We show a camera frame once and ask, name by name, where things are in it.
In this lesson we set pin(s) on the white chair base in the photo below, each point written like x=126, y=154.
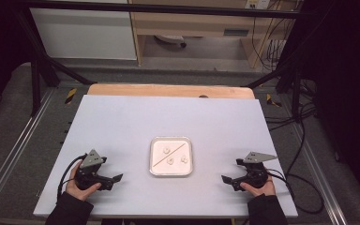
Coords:
x=170, y=39

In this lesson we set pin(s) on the square metal tray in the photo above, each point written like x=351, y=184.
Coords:
x=156, y=170

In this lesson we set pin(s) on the white power strip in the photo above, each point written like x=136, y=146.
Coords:
x=258, y=3

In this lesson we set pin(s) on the aluminium floor rail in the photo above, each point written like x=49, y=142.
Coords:
x=15, y=146
x=317, y=175

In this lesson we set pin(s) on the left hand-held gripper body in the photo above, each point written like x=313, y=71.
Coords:
x=89, y=175

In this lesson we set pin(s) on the small white food piece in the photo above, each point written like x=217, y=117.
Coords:
x=170, y=161
x=166, y=150
x=184, y=159

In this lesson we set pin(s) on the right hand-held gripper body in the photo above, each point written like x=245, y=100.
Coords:
x=254, y=173

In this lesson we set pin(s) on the white board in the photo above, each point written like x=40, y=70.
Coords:
x=122, y=125

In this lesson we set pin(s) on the person's left hand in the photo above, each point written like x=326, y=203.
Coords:
x=81, y=190

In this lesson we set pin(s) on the wooden table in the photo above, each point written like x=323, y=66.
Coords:
x=168, y=90

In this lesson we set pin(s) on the white cabinet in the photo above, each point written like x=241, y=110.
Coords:
x=84, y=34

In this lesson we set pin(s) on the light wooden desk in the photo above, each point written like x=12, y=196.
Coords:
x=193, y=25

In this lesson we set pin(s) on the person's right hand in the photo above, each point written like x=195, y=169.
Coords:
x=262, y=190

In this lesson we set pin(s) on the dark curtain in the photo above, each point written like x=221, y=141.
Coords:
x=0, y=47
x=350, y=78

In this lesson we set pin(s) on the yellow black tape strip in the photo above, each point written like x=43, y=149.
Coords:
x=71, y=95
x=272, y=101

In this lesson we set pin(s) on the black metal frame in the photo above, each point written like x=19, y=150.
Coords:
x=168, y=8

